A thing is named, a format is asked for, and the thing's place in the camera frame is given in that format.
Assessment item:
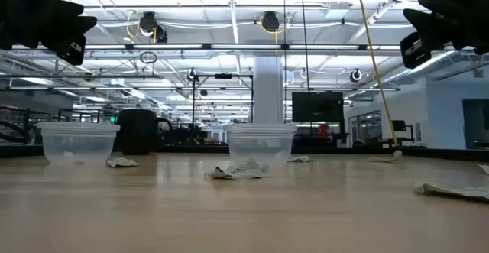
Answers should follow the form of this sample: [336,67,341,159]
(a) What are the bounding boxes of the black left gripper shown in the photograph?
[0,0,98,51]

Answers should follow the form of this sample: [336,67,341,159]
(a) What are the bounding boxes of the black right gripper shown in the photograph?
[403,0,489,55]

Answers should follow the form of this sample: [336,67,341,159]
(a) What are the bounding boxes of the black metal railing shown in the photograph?
[0,105,43,145]

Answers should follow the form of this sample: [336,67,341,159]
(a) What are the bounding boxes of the black office chair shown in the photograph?
[389,119,416,147]

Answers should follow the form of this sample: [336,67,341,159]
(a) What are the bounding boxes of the clear plastic deli container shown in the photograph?
[223,122,298,168]
[37,121,121,165]

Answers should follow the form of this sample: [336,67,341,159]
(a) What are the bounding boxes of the dark mug green inside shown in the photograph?
[115,109,173,156]

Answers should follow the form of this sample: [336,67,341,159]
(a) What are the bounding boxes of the black monitor screen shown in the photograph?
[291,91,345,123]

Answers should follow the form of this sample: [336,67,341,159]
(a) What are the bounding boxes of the long ceiling light bar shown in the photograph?
[11,43,478,51]

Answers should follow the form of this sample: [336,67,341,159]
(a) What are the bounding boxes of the white building pillar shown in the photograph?
[253,56,284,124]

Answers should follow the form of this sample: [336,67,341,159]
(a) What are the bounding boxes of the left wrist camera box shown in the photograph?
[56,34,87,66]

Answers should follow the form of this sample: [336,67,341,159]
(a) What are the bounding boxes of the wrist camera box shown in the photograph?
[56,34,87,66]
[400,31,435,70]

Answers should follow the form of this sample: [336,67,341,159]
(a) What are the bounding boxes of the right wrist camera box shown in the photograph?
[400,31,435,70]

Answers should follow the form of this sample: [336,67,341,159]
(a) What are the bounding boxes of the yellow hanging cable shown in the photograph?
[355,0,400,147]

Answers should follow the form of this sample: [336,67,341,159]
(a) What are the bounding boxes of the black hanging power cable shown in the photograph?
[299,0,313,92]

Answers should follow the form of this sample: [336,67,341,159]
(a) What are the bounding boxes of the thin black hanging cable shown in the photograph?
[282,0,287,124]

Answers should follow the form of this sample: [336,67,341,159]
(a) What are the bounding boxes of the black aluminium table frame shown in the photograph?
[0,144,489,162]

